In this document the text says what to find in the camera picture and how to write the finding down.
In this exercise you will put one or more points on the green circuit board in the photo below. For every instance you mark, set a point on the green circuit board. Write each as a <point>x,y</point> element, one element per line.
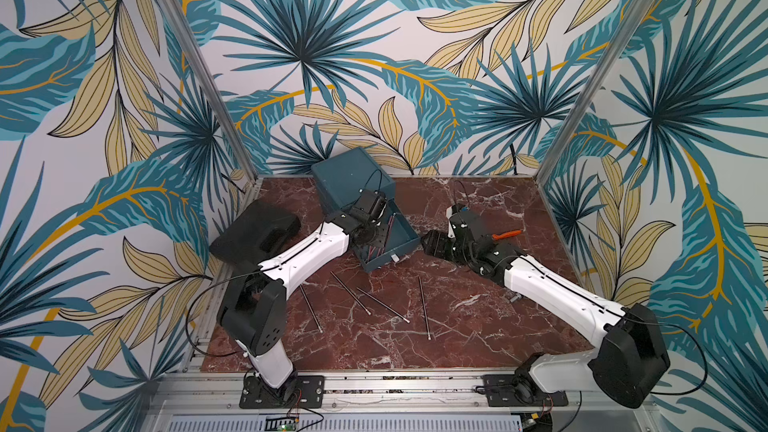
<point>281,424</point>

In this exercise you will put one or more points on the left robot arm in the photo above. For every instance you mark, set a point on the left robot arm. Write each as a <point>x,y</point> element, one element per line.
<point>254,307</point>

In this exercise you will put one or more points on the red pencil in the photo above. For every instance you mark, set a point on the red pencil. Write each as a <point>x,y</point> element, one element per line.
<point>381,249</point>
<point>390,224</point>

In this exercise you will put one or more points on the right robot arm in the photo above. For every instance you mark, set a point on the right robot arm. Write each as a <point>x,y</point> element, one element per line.
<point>628,356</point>

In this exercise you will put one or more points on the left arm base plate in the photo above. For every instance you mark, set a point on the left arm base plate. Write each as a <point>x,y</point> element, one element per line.
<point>300,391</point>

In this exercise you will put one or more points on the teal three-drawer cabinet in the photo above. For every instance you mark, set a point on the teal three-drawer cabinet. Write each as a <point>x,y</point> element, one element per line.
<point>339,180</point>

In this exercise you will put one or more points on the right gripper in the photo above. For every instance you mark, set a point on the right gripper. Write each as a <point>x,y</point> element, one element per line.
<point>444,243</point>

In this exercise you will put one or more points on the teal drawer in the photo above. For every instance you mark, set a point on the teal drawer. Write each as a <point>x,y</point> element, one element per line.
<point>404,240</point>

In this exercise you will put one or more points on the orange handled pliers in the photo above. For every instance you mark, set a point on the orange handled pliers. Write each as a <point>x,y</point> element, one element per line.
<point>506,235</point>

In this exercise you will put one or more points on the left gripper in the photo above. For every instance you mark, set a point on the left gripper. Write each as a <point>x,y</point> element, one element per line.
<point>380,241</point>

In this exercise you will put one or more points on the aluminium front rail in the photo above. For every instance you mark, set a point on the aluminium front rail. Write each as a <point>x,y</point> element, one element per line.
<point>401,400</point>

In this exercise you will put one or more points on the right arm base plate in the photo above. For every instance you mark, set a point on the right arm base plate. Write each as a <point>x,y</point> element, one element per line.
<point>513,390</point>

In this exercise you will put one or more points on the black pencil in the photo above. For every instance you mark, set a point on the black pencil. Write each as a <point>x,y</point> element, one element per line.
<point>310,309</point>
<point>424,308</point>
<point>384,305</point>
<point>351,293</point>

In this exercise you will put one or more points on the black cloth cover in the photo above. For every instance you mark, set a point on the black cloth cover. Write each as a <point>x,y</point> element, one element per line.
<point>257,234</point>

